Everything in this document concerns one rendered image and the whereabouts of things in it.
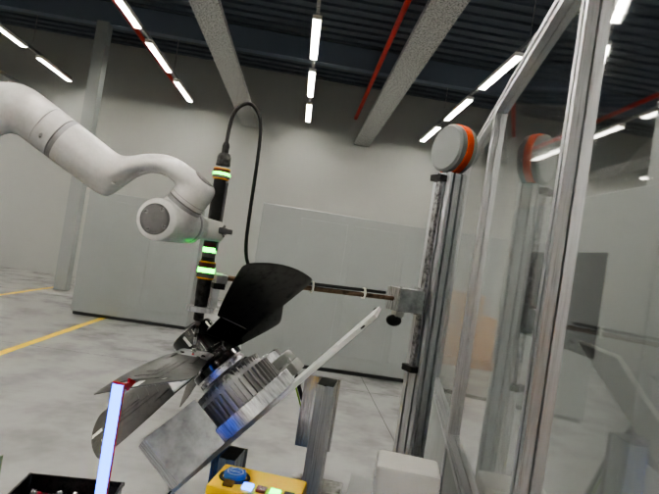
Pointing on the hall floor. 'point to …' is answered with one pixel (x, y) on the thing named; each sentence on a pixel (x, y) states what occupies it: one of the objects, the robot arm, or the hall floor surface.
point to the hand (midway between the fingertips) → (213, 229)
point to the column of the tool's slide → (413, 436)
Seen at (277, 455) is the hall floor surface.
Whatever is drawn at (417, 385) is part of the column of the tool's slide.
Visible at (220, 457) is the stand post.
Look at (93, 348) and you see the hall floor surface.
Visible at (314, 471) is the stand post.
